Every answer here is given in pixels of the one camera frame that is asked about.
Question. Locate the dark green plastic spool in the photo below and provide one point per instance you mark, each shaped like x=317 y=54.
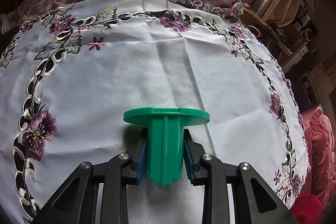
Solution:
x=165 y=138

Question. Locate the pink sleeve forearm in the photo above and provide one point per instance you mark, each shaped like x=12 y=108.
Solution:
x=319 y=188

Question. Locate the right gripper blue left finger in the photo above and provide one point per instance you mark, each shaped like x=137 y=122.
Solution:
x=136 y=166

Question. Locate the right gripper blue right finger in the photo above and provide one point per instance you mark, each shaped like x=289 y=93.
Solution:
x=192 y=154

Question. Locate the white embroidered floral tablecloth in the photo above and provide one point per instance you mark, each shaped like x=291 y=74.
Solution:
x=68 y=76

